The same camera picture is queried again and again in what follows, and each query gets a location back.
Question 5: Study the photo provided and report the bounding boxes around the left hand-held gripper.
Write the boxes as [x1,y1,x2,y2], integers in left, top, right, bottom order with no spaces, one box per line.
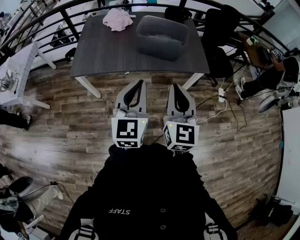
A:
[111,80,150,149]

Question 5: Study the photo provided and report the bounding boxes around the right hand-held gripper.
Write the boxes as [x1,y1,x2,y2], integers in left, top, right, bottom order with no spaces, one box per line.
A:
[162,83,200,152]

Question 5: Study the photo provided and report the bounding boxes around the grey plastic bin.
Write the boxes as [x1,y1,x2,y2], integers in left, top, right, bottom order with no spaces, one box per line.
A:
[135,15,190,62]

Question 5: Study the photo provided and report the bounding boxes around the grey clothes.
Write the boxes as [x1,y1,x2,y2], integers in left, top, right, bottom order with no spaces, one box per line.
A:
[140,32,184,46]

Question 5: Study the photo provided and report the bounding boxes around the pink clothes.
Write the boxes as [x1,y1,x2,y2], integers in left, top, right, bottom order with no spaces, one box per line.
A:
[102,8,134,32]

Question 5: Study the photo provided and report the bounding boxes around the dark wooden table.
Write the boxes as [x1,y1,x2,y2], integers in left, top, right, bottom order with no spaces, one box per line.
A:
[70,10,210,99]

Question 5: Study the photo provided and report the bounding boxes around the black high-back office chair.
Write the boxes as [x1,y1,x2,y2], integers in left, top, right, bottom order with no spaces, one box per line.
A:
[201,4,242,88]

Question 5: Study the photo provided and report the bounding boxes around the person's black jacket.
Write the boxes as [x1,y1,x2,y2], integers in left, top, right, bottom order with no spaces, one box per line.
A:
[60,142,239,240]

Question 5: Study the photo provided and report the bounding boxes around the brown wooden desk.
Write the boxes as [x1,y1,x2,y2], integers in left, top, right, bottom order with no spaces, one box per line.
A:
[236,30,280,70]

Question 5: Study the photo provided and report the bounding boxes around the black mesh chair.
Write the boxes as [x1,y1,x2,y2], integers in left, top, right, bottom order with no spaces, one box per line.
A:
[165,6,193,23]

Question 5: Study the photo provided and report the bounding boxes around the small potted plant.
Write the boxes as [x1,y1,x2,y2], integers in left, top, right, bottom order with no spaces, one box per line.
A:
[246,35,260,46]

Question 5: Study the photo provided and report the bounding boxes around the black metal railing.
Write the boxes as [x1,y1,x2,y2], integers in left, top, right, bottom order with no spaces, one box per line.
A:
[0,0,291,68]

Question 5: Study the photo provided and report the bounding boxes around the white tiled table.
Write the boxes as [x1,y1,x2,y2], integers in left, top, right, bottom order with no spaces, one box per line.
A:
[0,41,57,110]

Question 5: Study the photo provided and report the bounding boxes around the white desk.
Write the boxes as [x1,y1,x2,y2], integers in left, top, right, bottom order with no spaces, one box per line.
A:
[276,107,300,203]

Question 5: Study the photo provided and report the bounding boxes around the black bag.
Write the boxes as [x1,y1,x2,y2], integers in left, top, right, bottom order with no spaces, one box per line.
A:
[249,195,294,227]

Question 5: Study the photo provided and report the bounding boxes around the white power cable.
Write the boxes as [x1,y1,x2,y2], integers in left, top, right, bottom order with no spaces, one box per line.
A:
[196,99,228,124]

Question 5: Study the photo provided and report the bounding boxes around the black floor cable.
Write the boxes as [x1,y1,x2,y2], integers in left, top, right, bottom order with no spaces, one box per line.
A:
[224,95,248,132]

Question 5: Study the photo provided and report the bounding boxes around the thin white cable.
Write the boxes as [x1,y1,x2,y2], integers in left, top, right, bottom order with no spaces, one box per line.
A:
[92,161,104,175]

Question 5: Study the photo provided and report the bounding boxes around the black adapter with cable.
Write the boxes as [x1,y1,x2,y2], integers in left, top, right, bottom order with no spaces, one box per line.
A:
[50,180,75,204]

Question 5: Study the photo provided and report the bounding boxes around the grey headset with cable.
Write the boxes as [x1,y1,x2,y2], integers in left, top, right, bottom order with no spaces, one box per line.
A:
[0,72,19,95]

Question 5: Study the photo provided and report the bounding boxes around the white chest harness strap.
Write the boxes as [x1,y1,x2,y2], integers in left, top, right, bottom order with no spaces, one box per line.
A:
[203,212,222,240]
[74,217,96,240]

